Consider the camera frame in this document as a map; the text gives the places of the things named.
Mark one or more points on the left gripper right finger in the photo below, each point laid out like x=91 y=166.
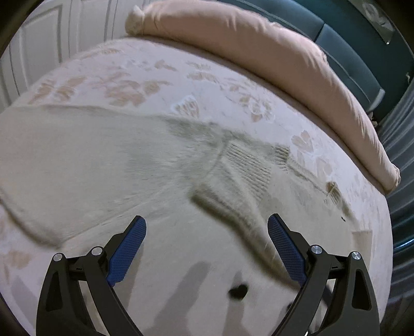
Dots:
x=342 y=283

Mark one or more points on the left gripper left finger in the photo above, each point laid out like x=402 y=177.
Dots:
x=61 y=309

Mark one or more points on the cream fuzzy sweater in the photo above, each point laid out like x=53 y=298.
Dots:
x=71 y=172

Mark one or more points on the pink folded duvet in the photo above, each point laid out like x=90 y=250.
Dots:
x=284 y=58

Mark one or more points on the teal upholstered headboard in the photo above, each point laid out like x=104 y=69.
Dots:
x=375 y=71

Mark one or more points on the white panelled wardrobe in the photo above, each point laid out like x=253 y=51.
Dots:
x=54 y=32

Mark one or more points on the framed wall picture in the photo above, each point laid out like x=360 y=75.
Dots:
x=376 y=17

